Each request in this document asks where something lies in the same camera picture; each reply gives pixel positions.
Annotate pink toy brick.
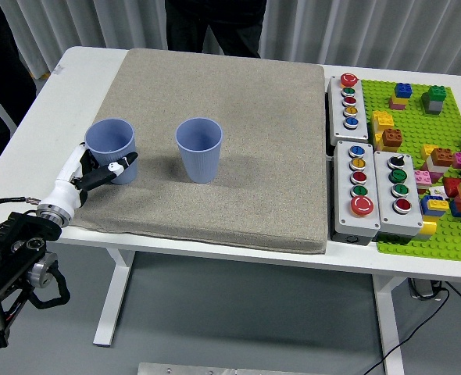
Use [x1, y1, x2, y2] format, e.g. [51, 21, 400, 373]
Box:
[413, 170, 433, 188]

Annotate green grey brick stack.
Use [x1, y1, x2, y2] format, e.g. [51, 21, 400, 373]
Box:
[420, 84, 447, 115]

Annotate yellow white brick stack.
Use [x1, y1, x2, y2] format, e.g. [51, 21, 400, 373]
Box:
[413, 218, 438, 241]

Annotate blue ribbed cup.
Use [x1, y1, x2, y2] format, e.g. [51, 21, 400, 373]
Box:
[84, 118, 139, 185]
[175, 117, 223, 184]

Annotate brown white brick stack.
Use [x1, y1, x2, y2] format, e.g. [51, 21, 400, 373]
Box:
[428, 147, 455, 173]

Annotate blue yellow pink brick stack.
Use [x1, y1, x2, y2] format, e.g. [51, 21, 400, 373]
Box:
[388, 82, 413, 110]

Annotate grey five-button box, small stop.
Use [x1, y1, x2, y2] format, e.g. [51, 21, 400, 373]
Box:
[326, 73, 370, 144]

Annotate person in dark clothes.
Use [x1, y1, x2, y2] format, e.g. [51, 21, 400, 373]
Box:
[0, 0, 37, 180]

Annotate red toy brick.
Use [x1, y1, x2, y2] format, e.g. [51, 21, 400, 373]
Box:
[442, 177, 461, 198]

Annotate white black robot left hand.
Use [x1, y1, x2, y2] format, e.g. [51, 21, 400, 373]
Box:
[39, 142, 139, 216]

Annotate grey selector switch button box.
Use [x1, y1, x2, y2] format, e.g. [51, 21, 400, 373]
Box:
[372, 150, 424, 242]

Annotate green brick baseplate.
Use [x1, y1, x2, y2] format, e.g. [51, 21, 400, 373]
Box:
[359, 79, 461, 263]

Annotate grey-brown mat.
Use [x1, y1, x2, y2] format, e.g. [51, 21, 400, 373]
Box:
[52, 48, 329, 255]

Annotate white pleated curtain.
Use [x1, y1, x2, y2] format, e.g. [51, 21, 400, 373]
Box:
[0, 0, 461, 75]

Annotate white table leg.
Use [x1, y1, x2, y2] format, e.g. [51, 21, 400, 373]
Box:
[92, 248, 136, 348]
[372, 274, 410, 375]

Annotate grey power box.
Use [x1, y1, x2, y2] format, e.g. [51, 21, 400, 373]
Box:
[408, 277, 445, 302]

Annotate brown toy brick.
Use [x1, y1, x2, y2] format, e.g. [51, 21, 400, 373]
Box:
[381, 127, 403, 152]

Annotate grey five-button box, large stop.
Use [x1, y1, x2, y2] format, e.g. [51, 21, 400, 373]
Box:
[331, 141, 381, 245]

